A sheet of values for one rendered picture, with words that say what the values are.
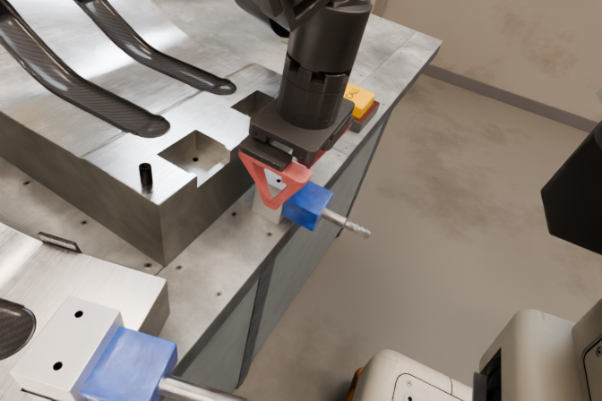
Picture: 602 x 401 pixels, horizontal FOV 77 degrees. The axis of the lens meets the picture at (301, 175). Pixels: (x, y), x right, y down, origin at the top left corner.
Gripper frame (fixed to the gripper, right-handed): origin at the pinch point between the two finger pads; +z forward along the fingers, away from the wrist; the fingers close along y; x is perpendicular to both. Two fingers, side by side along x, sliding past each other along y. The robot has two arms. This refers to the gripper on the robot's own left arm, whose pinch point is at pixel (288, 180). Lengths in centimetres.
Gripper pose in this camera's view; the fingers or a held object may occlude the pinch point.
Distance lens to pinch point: 41.4
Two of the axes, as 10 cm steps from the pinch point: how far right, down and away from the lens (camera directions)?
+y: -4.5, 5.4, -7.1
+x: 8.7, 4.4, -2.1
